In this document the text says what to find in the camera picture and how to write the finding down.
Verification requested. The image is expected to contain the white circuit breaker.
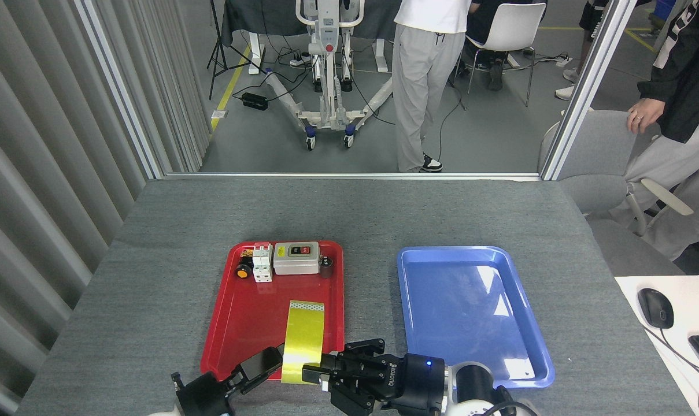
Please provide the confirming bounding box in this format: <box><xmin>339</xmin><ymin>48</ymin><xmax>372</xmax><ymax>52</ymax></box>
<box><xmin>252</xmin><ymin>243</ymin><xmax>273</xmax><ymax>284</ymax></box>

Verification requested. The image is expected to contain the black tripod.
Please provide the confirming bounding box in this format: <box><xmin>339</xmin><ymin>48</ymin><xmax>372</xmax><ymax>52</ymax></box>
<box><xmin>206</xmin><ymin>0</ymin><xmax>267</xmax><ymax>100</ymax></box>

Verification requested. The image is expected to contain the grey office chair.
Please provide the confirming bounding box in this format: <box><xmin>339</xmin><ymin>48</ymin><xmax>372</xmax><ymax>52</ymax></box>
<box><xmin>537</xmin><ymin>109</ymin><xmax>695</xmax><ymax>277</ymax></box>

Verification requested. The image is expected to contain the white desk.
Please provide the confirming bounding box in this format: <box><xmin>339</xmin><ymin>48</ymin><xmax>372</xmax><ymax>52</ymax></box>
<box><xmin>614</xmin><ymin>275</ymin><xmax>699</xmax><ymax>416</ymax></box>

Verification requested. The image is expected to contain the blue plastic tray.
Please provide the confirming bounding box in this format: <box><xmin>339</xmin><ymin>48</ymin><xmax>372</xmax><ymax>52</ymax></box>
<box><xmin>397</xmin><ymin>246</ymin><xmax>556</xmax><ymax>389</ymax></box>

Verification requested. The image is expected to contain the person's hand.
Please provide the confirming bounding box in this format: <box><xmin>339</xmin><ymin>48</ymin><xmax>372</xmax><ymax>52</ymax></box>
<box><xmin>627</xmin><ymin>98</ymin><xmax>665</xmax><ymax>135</ymax></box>

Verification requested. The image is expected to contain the white stand on wheels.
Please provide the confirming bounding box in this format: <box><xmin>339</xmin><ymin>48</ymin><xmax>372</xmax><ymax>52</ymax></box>
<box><xmin>265</xmin><ymin>0</ymin><xmax>397</xmax><ymax>152</ymax></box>

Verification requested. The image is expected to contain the red plastic tray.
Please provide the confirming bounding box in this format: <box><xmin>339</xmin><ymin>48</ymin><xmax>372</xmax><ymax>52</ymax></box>
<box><xmin>201</xmin><ymin>240</ymin><xmax>345</xmax><ymax>382</ymax></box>

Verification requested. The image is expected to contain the black computer mouse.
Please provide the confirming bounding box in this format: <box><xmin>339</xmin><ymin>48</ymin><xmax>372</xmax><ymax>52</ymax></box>
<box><xmin>637</xmin><ymin>288</ymin><xmax>675</xmax><ymax>330</ymax></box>

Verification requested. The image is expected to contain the grey pleated curtain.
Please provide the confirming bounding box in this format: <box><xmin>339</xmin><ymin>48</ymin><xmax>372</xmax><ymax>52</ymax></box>
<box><xmin>89</xmin><ymin>0</ymin><xmax>216</xmax><ymax>174</ymax></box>
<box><xmin>0</xmin><ymin>0</ymin><xmax>153</xmax><ymax>416</ymax></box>

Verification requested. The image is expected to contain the white plastic chair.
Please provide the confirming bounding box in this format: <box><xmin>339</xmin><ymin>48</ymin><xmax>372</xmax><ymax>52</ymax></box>
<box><xmin>462</xmin><ymin>3</ymin><xmax>548</xmax><ymax>110</ymax></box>

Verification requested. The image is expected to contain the silver aluminium rail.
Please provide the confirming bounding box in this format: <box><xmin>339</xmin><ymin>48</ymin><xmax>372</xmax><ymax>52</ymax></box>
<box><xmin>163</xmin><ymin>172</ymin><xmax>541</xmax><ymax>181</ymax></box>

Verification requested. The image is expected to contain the grey push button switch box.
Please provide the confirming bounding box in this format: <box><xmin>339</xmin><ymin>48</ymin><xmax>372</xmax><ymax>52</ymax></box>
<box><xmin>273</xmin><ymin>242</ymin><xmax>321</xmax><ymax>276</ymax></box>

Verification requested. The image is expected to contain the black floor cable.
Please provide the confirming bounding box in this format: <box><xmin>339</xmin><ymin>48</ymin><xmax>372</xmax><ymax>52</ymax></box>
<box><xmin>434</xmin><ymin>87</ymin><xmax>465</xmax><ymax>173</ymax></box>

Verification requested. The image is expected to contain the black mouse cable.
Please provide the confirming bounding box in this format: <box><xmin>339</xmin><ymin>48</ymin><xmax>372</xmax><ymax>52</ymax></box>
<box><xmin>644</xmin><ymin>326</ymin><xmax>699</xmax><ymax>389</ymax></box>

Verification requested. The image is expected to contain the silver aluminium post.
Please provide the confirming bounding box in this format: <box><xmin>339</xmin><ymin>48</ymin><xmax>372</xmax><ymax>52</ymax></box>
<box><xmin>539</xmin><ymin>0</ymin><xmax>639</xmax><ymax>181</ymax></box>
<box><xmin>72</xmin><ymin>0</ymin><xmax>166</xmax><ymax>181</ymax></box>

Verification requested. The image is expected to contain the yellow tape roll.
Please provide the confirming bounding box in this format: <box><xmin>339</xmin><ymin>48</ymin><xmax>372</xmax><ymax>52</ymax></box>
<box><xmin>280</xmin><ymin>300</ymin><xmax>326</xmax><ymax>385</ymax></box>

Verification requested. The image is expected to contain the person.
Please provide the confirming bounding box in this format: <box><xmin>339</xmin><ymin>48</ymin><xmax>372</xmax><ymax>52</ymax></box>
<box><xmin>468</xmin><ymin>0</ymin><xmax>549</xmax><ymax>91</ymax></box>
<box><xmin>393</xmin><ymin>0</ymin><xmax>472</xmax><ymax>173</ymax></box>
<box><xmin>554</xmin><ymin>0</ymin><xmax>603</xmax><ymax>100</ymax></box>
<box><xmin>609</xmin><ymin>0</ymin><xmax>699</xmax><ymax>262</ymax></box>

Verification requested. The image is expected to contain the table with dark cloth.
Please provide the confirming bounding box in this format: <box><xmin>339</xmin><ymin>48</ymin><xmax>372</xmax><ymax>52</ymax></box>
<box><xmin>221</xmin><ymin>0</ymin><xmax>405</xmax><ymax>75</ymax></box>

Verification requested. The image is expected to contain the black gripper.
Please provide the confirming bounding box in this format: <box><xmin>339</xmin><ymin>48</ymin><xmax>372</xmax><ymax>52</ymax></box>
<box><xmin>302</xmin><ymin>339</ymin><xmax>449</xmax><ymax>416</ymax></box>
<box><xmin>176</xmin><ymin>346</ymin><xmax>285</xmax><ymax>416</ymax></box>

